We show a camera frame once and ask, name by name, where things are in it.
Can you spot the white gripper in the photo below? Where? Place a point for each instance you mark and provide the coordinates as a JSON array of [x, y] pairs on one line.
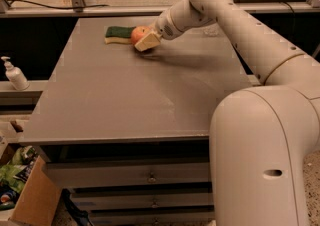
[[165, 27]]

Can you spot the red yellow apple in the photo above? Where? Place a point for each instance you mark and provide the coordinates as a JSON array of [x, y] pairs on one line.
[[138, 33]]

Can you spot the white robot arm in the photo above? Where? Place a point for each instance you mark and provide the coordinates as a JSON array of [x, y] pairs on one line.
[[259, 136]]

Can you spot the green yellow sponge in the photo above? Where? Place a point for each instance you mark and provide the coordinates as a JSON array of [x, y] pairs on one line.
[[118, 34]]

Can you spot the grey drawer cabinet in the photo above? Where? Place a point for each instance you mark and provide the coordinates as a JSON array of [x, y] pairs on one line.
[[126, 133]]

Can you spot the white pump dispenser bottle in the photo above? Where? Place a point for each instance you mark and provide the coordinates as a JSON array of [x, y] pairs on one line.
[[15, 75]]

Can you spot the green snack bags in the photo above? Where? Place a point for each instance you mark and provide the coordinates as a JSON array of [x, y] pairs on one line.
[[14, 175]]

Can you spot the brown cardboard box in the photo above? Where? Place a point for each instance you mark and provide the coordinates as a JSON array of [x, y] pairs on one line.
[[37, 203]]

